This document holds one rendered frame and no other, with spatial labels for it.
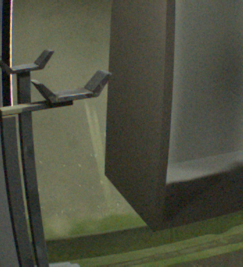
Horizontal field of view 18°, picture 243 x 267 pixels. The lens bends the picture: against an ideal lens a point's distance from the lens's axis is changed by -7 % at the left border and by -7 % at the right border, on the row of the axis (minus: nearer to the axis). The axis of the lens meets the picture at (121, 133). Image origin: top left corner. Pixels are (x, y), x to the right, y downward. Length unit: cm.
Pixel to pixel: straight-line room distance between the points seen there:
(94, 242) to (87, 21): 91
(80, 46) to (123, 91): 103
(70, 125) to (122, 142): 83
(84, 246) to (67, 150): 38
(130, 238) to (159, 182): 96
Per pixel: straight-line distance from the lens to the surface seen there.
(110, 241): 300
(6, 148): 80
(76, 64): 318
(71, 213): 297
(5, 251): 146
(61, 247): 294
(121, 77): 221
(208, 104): 249
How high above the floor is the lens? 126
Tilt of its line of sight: 15 degrees down
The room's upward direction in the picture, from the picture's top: 3 degrees counter-clockwise
